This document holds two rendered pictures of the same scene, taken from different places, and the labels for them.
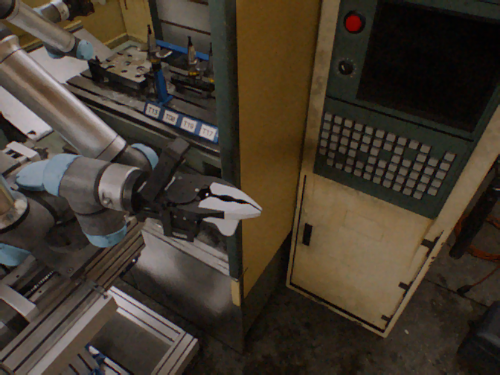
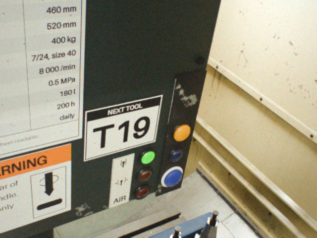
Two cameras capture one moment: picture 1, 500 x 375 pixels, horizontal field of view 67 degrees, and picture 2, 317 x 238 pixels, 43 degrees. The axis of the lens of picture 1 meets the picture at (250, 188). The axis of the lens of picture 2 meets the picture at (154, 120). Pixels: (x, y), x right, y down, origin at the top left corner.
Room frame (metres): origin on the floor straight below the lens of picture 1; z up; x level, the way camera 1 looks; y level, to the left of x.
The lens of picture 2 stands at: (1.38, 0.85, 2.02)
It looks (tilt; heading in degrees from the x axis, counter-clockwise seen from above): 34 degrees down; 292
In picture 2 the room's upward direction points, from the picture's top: 9 degrees clockwise
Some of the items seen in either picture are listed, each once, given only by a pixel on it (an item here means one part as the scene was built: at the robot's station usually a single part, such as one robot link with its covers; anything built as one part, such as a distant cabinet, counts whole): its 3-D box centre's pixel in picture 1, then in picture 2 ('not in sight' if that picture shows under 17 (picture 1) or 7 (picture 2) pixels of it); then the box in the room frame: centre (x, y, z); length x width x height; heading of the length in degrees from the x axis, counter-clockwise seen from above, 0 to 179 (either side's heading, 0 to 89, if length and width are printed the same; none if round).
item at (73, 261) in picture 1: (71, 240); not in sight; (0.65, 0.51, 1.13); 0.36 x 0.22 x 0.06; 149
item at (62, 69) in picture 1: (70, 80); not in sight; (2.18, 1.15, 0.75); 0.89 x 0.67 x 0.26; 149
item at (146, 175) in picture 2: not in sight; (144, 175); (1.53, 0.48, 1.66); 0.02 x 0.01 x 0.02; 59
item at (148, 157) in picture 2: not in sight; (147, 157); (1.53, 0.48, 1.69); 0.02 x 0.01 x 0.02; 59
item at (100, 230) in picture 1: (106, 210); not in sight; (0.48, 0.28, 1.46); 0.11 x 0.08 x 0.11; 164
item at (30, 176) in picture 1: (49, 190); not in sight; (0.66, 0.50, 1.33); 0.13 x 0.12 x 0.14; 164
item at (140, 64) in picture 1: (135, 70); not in sight; (1.92, 0.64, 0.97); 0.29 x 0.23 x 0.05; 59
